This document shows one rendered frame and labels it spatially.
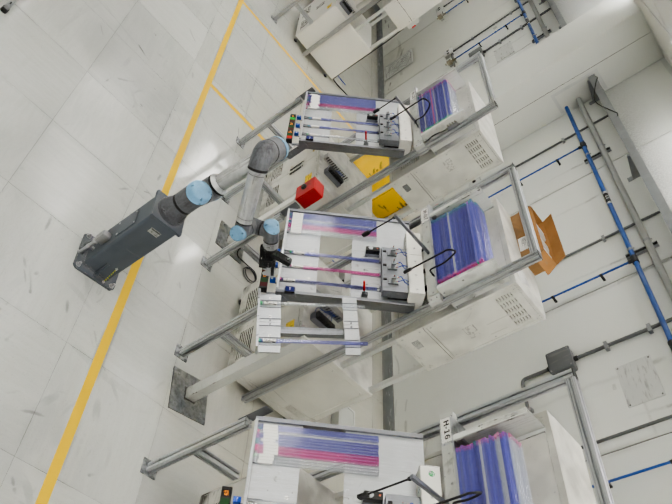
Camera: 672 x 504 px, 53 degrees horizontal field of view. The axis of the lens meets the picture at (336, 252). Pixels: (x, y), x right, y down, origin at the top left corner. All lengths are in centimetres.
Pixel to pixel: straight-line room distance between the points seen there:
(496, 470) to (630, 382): 198
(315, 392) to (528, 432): 155
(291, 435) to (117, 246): 131
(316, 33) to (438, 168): 344
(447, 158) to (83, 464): 291
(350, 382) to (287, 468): 121
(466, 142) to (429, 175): 35
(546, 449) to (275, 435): 107
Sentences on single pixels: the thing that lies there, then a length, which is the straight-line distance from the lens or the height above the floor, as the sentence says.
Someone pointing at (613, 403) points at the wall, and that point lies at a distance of 447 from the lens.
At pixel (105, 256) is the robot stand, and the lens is 356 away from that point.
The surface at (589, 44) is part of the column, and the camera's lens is 639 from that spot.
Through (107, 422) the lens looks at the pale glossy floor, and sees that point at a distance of 337.
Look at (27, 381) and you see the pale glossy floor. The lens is 320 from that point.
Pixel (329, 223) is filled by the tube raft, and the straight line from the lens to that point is 387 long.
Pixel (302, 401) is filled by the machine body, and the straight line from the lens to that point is 408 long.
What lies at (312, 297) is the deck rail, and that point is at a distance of 343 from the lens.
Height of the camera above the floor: 249
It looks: 25 degrees down
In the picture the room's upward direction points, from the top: 60 degrees clockwise
